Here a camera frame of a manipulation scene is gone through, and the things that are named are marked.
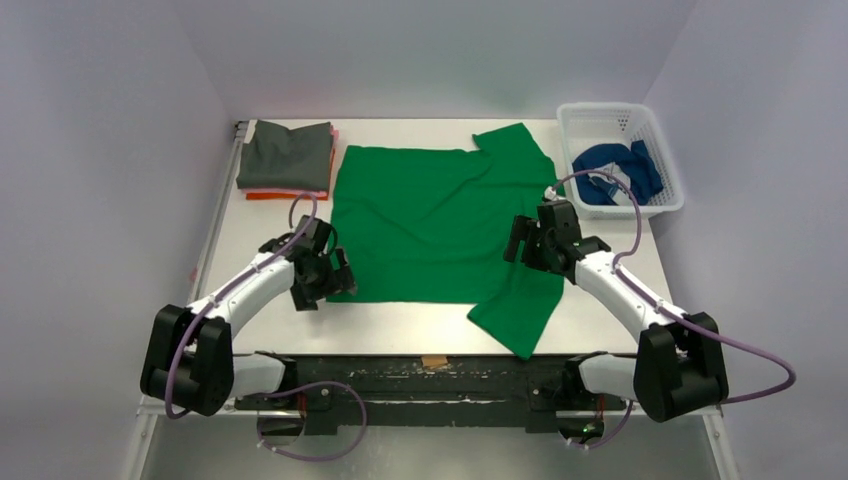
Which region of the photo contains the folded pink t shirt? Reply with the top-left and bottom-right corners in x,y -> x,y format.
245,125 -> 340,199

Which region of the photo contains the aluminium rail frame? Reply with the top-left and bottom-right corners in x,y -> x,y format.
118,119 -> 740,479

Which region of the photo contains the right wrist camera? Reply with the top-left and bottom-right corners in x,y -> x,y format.
542,186 -> 565,202

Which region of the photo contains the white plastic basket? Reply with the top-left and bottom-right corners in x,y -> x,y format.
557,102 -> 684,220

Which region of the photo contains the green t shirt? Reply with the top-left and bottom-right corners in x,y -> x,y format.
331,123 -> 565,359

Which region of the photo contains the folded orange t shirt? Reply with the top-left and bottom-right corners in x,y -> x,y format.
241,147 -> 337,201

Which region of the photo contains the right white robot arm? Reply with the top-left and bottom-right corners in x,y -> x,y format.
503,199 -> 729,422

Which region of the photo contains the blue white t shirt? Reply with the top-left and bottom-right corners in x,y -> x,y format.
572,140 -> 664,206

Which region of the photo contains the folded grey t shirt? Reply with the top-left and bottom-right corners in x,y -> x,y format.
236,119 -> 333,191

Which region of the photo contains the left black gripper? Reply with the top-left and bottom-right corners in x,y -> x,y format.
292,244 -> 353,309

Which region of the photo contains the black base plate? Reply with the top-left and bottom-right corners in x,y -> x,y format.
234,355 -> 626,435

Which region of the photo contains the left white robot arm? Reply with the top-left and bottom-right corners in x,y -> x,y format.
140,216 -> 356,418

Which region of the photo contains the brown tape piece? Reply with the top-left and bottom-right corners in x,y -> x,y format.
421,355 -> 450,370

